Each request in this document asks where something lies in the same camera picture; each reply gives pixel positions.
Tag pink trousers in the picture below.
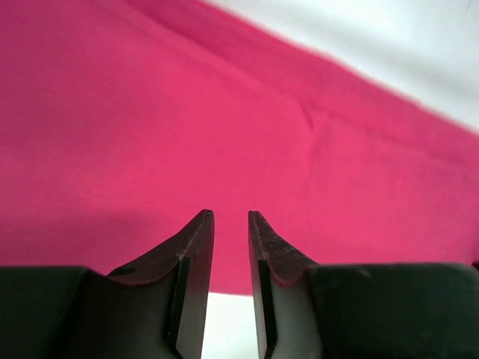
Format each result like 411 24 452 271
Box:
1 1 478 293

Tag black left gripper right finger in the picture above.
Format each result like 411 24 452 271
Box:
248 211 478 358

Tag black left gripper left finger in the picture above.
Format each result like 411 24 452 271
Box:
1 209 214 358

